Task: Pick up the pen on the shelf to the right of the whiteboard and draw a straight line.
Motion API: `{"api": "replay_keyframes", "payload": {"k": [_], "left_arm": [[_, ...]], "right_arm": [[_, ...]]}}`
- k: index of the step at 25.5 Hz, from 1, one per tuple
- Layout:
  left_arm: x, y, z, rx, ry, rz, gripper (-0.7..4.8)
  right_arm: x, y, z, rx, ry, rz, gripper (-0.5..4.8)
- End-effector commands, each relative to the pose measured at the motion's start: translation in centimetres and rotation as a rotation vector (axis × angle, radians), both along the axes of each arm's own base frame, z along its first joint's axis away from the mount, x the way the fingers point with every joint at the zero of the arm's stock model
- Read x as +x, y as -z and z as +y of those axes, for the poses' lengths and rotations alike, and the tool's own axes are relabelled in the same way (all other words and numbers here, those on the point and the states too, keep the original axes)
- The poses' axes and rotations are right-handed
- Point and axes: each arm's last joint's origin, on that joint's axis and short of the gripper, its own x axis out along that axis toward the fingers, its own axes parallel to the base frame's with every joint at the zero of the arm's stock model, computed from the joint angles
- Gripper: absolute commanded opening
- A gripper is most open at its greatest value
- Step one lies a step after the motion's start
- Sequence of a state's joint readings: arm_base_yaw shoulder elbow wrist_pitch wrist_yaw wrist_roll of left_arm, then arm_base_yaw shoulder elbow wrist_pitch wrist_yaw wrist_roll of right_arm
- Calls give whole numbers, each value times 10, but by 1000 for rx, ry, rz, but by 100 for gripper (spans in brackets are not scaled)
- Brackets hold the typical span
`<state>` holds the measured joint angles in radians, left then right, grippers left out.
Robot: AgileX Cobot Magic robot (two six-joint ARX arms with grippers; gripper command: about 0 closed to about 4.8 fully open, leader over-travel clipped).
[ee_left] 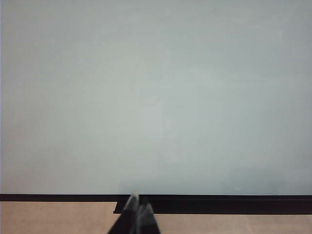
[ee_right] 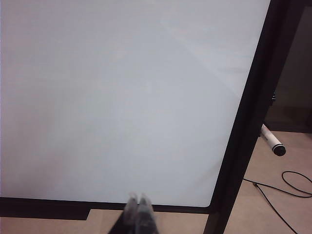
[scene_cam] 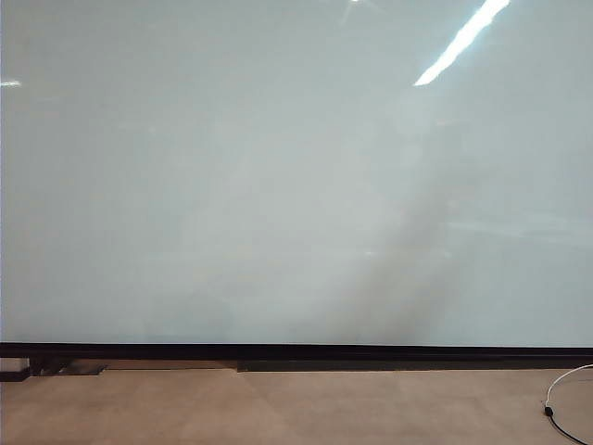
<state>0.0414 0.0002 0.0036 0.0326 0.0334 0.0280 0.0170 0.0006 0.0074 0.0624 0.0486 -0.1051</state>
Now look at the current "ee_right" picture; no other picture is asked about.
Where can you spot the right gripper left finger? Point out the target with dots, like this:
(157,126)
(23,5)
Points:
(130,214)

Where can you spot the whiteboard with black frame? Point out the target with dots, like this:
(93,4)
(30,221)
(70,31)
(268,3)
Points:
(122,97)

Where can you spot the white marker pen black cap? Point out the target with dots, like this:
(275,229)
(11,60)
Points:
(271,141)

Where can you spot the black table edge rail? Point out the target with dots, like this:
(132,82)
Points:
(48,210)

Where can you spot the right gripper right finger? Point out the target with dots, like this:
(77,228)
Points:
(146,217)

